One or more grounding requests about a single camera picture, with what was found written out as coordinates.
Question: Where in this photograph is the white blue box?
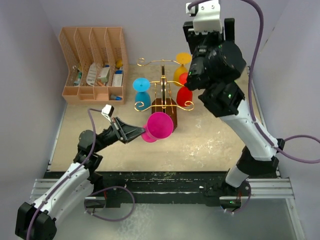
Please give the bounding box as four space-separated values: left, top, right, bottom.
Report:
111 70 124 87

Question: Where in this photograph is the peach plastic file organizer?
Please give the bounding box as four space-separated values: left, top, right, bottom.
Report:
59 26 129 105

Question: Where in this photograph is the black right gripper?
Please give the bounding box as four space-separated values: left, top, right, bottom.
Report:
182 18 235 87

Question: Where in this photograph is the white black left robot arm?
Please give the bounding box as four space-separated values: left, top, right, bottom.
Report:
15 117 145 240

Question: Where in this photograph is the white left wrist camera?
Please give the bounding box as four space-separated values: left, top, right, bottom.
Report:
101 104 114 125

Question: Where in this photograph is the gold black wine glass rack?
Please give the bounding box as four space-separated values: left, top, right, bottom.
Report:
134 57 195 129

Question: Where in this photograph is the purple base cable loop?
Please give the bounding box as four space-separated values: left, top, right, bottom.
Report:
83 186 136 222

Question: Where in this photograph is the aluminium table frame rail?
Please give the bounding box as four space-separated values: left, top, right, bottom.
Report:
29 171 296 208

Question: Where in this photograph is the yellow small object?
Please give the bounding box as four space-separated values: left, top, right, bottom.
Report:
115 59 123 69

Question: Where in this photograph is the pink wine glass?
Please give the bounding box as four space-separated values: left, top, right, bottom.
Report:
141 112 174 143

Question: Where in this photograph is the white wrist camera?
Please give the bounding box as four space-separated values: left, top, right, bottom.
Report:
185 0 223 35
101 104 114 125

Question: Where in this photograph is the yellow wine glass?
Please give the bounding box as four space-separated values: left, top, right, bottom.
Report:
173 52 192 87

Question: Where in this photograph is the red wine glass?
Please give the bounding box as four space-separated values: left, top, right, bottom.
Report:
176 72 193 107

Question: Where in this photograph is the grey blue cylinder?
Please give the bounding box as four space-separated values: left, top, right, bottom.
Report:
110 94 123 101

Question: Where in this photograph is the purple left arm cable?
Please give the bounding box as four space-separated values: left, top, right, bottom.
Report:
26 108 105 240

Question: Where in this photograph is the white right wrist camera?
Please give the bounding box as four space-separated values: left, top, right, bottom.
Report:
185 0 223 35

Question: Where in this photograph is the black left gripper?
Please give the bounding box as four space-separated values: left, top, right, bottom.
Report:
93 116 145 153

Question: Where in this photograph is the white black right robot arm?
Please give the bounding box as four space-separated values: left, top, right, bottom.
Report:
182 18 285 196

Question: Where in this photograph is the blue wine glass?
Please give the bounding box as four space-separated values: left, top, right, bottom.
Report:
132 77 151 111

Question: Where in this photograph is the white medicine box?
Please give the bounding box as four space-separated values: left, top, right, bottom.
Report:
97 66 110 84

